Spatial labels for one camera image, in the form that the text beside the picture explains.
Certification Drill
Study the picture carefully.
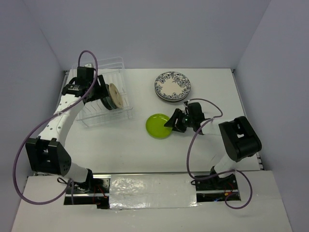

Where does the dark patterned plate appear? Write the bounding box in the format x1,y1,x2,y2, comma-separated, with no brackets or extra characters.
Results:
154,72,191,93

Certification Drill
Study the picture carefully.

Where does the white wire dish rack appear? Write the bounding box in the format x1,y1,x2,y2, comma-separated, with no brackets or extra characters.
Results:
76,57,133,127

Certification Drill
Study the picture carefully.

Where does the teal green plate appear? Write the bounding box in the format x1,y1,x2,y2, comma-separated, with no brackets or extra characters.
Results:
106,96,117,109

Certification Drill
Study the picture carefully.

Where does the purple cable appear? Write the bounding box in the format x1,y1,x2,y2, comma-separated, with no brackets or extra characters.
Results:
12,50,98,205
183,98,253,209

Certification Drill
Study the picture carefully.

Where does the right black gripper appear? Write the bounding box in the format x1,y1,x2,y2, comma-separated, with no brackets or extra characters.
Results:
165,108,195,133

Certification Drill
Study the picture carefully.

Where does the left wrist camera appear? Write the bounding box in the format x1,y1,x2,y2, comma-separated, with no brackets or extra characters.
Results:
84,63,94,68

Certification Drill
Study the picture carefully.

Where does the silver foil tape patch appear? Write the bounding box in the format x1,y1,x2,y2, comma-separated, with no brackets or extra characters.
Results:
109,174,198,210

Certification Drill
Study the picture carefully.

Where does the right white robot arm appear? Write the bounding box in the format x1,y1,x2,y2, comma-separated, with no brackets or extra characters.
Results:
164,99,262,189

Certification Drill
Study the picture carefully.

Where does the dark green plate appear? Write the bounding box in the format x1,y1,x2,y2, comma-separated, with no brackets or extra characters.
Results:
100,97,112,110

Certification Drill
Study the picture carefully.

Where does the beige plate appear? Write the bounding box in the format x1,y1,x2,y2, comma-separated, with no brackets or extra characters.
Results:
109,83,124,108

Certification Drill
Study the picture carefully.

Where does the white pink plate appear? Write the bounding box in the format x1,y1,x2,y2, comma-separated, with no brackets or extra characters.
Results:
155,91,189,102

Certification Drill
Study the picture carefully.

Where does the lime green plate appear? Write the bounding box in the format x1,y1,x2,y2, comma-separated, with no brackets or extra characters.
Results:
145,113,172,139

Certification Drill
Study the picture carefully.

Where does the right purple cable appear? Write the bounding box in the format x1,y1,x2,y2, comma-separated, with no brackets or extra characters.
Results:
183,98,253,209

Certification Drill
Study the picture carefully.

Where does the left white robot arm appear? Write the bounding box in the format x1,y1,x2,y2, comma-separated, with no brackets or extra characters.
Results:
25,66,107,193

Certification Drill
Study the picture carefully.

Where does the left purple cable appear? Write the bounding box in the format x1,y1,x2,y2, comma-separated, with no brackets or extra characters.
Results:
12,50,98,205

